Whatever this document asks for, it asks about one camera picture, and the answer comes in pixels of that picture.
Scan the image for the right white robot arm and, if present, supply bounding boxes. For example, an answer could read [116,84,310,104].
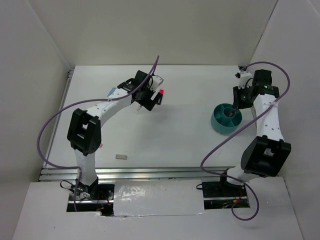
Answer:
[218,69,292,196]

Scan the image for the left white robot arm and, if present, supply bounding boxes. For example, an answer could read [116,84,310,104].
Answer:
[67,70,164,200]

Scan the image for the teal round divided organizer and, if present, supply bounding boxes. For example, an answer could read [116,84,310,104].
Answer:
[210,103,243,135]

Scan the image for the blue transparent cap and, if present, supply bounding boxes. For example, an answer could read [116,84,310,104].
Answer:
[107,87,118,98]

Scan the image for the grey rectangular eraser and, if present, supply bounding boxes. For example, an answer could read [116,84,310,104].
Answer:
[115,154,128,160]

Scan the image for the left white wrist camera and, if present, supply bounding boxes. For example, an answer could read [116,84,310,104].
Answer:
[149,75,164,92]

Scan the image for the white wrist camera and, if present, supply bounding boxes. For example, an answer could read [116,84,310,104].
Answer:
[149,75,164,92]
[235,70,252,89]

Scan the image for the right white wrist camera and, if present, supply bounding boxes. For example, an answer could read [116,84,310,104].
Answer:
[235,70,252,89]

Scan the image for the aluminium front rail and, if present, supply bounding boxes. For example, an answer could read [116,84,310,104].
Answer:
[38,166,278,181]

